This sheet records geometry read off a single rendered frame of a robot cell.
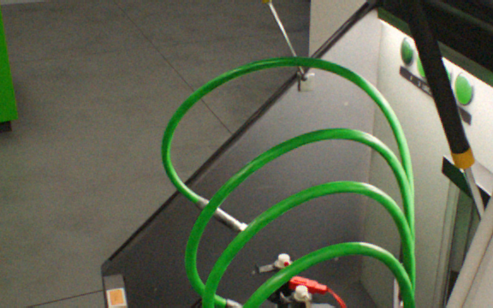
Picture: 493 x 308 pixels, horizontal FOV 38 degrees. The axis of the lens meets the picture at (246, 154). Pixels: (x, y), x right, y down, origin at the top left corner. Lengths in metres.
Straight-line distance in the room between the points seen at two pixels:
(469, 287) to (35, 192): 3.18
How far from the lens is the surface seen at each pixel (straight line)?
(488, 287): 0.68
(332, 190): 0.83
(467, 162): 0.68
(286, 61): 1.00
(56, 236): 3.35
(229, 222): 1.13
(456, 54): 1.05
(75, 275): 3.08
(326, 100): 1.33
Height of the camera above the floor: 1.75
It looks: 26 degrees down
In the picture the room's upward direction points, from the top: straight up
